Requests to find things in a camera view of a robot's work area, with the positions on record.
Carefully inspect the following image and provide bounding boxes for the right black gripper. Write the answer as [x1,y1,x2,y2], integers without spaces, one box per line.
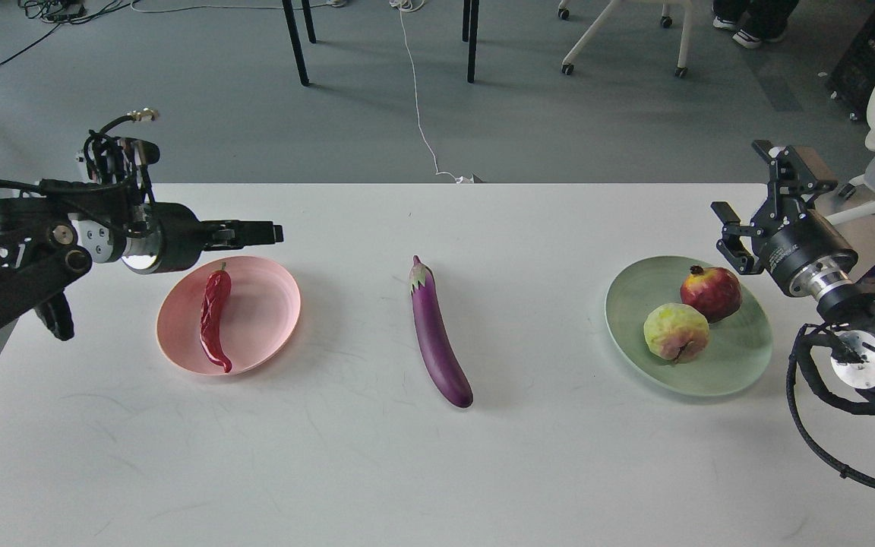
[709,140,858,298]

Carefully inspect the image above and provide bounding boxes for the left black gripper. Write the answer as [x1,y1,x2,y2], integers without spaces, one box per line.
[119,202,284,274]

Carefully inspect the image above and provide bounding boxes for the red chili pepper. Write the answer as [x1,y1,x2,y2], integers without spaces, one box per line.
[199,262,233,374]

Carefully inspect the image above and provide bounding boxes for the red pomegranate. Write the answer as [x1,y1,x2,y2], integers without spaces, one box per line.
[678,264,742,324]

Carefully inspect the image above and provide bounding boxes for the green yellow apple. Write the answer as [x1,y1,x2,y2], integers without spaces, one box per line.
[643,302,711,363]

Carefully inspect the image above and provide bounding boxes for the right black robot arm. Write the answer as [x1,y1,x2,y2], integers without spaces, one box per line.
[711,140,875,489]

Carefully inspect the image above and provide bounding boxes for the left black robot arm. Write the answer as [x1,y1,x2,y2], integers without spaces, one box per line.
[0,108,284,340]

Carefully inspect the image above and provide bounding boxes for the pink plate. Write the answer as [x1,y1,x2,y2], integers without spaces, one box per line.
[156,255,302,377]

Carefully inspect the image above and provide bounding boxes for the light green plate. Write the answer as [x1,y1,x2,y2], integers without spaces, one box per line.
[604,255,773,397]

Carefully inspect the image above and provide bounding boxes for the person legs black trousers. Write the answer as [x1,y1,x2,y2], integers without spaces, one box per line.
[712,1,800,49]

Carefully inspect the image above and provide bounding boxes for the black equipment case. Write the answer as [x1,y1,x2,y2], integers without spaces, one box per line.
[826,8,875,122]

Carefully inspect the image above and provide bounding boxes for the white rolling chair base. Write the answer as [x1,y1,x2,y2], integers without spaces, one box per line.
[561,1,696,80]

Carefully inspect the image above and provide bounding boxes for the black table legs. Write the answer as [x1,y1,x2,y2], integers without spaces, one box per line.
[281,1,480,87]

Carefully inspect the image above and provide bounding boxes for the purple eggplant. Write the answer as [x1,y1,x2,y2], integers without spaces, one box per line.
[409,255,475,409]

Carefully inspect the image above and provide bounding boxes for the black cables on floor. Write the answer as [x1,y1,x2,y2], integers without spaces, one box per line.
[0,0,134,90]

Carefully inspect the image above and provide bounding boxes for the white cable on floor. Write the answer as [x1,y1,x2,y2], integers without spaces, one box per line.
[388,0,476,184]

